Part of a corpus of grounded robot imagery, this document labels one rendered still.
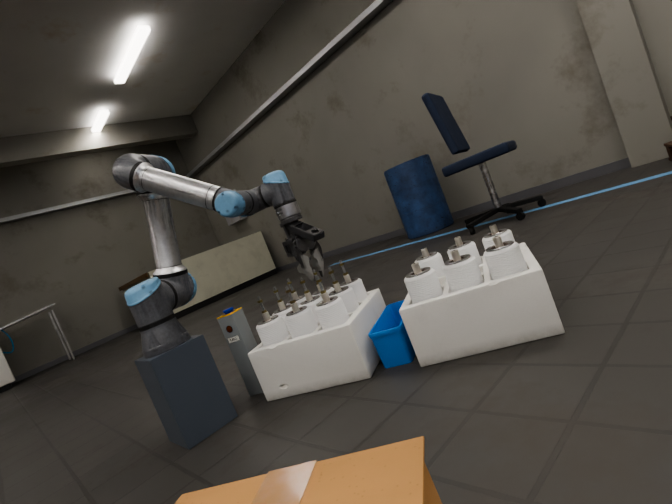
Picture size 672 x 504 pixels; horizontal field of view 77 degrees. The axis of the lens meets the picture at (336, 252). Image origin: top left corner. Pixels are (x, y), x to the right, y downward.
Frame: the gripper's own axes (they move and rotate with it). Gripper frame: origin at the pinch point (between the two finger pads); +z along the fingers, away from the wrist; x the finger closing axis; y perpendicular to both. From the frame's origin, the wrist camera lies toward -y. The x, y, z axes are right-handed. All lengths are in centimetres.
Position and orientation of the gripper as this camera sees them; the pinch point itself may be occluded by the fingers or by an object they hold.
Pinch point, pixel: (317, 274)
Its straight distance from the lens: 134.5
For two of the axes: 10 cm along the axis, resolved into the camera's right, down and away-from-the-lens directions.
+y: -5.8, 1.7, 8.0
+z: 3.7, 9.3, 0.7
